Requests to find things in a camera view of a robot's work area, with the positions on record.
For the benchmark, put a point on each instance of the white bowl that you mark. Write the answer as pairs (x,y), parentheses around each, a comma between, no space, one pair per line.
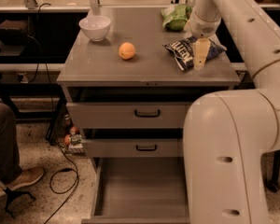
(95,27)

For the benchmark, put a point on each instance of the blue chip bag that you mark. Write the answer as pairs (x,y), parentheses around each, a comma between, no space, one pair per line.
(183,51)

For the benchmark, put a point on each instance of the middle grey drawer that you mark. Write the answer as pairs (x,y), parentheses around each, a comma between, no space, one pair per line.
(127,143)

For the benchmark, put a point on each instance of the green chip bag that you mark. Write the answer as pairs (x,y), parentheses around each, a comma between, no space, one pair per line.
(175,16)

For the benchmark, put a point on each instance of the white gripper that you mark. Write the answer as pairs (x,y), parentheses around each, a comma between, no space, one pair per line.
(202,28)

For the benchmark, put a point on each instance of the grey drawer cabinet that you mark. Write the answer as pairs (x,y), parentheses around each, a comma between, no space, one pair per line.
(98,64)

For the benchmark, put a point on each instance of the wire basket with items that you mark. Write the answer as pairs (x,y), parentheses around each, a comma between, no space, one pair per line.
(66,135)

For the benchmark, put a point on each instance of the black office chair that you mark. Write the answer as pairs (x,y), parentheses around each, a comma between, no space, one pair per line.
(273,184)

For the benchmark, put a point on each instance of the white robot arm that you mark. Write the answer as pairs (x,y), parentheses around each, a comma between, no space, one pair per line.
(227,132)

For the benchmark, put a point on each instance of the bottom grey drawer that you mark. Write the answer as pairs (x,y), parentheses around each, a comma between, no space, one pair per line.
(139,191)

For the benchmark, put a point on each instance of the tan shoe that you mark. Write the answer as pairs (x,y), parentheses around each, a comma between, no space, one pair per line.
(26,178)

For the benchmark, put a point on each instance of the top grey drawer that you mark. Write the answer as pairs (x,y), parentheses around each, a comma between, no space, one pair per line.
(124,108)

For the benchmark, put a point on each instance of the orange fruit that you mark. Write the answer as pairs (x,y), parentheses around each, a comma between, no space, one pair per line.
(126,50)

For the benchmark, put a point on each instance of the grey drawer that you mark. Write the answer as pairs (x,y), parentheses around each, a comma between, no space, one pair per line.
(139,191)
(127,143)
(124,108)

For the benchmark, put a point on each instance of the dark box on shelf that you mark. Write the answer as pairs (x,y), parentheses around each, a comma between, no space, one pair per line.
(14,32)

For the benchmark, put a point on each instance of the person's leg brown trousers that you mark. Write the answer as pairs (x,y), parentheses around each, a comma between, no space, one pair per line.
(9,153)

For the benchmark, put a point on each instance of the black stool base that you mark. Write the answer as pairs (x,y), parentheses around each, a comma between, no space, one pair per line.
(12,195)

